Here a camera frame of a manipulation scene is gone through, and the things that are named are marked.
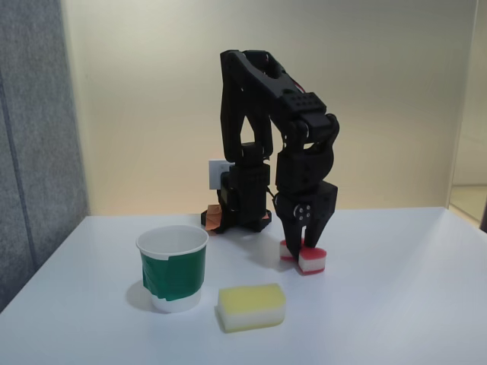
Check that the white paper cup green tape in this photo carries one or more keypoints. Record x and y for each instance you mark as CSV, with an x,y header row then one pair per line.
x,y
173,273

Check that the red and white sponge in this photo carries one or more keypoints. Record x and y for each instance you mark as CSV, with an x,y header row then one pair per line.
x,y
314,260

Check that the grey fabric partition panel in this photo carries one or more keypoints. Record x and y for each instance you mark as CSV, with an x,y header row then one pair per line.
x,y
38,152

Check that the white wall socket plate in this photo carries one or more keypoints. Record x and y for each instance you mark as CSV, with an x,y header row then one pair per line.
x,y
217,173

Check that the yellow and white sponge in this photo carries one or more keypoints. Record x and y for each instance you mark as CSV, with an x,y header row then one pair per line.
x,y
251,304

